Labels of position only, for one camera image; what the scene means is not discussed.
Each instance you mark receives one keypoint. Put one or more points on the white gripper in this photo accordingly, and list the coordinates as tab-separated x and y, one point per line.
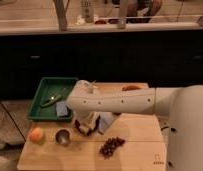
89	120

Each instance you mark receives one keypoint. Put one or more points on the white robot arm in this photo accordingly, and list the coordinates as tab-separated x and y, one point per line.
183	106

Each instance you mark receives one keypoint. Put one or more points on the purple bowl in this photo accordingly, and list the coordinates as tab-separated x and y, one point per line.
77	124

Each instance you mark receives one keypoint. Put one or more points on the orange bowl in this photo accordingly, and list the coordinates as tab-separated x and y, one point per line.
130	88

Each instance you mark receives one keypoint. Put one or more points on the grey blue cloth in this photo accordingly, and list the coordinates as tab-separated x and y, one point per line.
105	121

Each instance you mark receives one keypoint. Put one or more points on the blue sponge in tray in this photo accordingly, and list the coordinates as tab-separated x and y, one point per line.
61	109

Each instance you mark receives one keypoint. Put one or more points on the small metal cup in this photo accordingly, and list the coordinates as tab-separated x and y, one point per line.
62	137

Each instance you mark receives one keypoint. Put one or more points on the green utensil in tray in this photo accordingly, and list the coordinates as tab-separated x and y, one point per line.
54	98

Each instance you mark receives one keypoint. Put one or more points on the green plastic tray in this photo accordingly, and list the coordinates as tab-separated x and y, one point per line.
50	91

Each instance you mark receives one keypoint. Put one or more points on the wooden board table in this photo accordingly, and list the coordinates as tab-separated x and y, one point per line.
144	148

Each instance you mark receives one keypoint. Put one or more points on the orange peach fruit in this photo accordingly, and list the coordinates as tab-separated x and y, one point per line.
37	135

